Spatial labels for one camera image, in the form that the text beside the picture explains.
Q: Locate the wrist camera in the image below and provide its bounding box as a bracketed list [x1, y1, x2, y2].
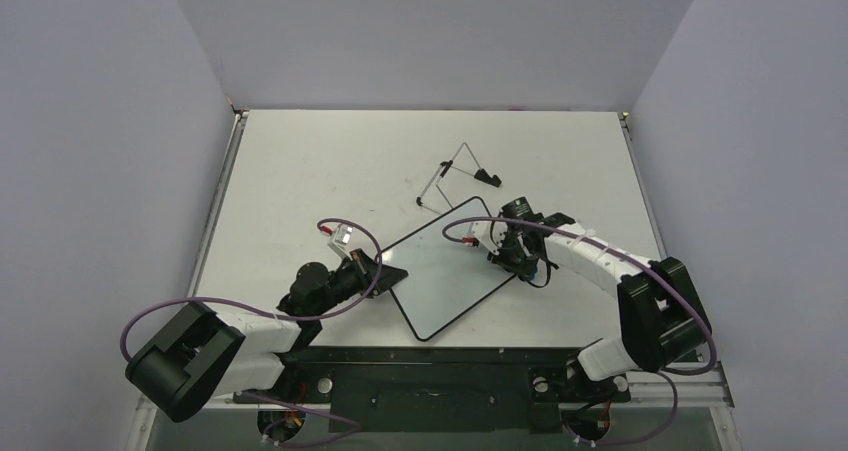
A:
[327, 224, 354, 259]
[467, 221, 507, 255]

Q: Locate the wire whiteboard stand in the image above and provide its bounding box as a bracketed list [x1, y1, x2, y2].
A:
[414, 142, 503, 215]

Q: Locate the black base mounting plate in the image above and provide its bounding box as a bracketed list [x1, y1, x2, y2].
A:
[236, 346, 631, 433]

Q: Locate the small black-framed whiteboard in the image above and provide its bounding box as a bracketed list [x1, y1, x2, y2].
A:
[382, 196, 513, 342]

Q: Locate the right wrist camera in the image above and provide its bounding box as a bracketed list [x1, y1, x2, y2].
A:
[467, 221, 507, 255]

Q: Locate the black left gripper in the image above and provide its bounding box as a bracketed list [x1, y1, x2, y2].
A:
[312, 248, 407, 318]

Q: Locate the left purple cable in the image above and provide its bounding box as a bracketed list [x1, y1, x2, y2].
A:
[119, 217, 385, 448]

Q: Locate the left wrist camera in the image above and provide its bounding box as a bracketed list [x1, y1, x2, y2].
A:
[327, 224, 354, 259]

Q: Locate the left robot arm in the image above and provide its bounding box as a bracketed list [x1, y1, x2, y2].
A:
[125, 249, 409, 422]

